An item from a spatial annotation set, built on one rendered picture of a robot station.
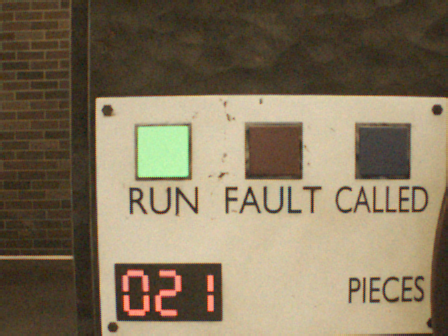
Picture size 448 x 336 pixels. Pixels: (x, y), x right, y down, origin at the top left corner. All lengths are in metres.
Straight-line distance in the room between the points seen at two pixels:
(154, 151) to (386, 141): 0.17
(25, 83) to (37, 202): 0.90
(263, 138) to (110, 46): 0.14
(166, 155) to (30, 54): 6.15
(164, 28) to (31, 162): 6.14
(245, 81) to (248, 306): 0.17
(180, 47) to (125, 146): 0.09
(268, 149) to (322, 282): 0.11
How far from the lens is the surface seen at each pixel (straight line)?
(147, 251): 0.67
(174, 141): 0.65
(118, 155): 0.66
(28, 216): 6.85
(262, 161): 0.65
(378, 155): 0.66
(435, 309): 0.62
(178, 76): 0.67
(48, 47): 6.76
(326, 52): 0.68
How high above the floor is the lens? 1.24
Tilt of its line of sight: 8 degrees down
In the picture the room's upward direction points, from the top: straight up
